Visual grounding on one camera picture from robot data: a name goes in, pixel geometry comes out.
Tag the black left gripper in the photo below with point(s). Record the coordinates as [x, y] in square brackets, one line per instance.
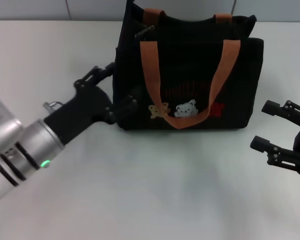
[87, 105]

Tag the metal zipper pull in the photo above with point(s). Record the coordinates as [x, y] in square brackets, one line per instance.
[143, 31]

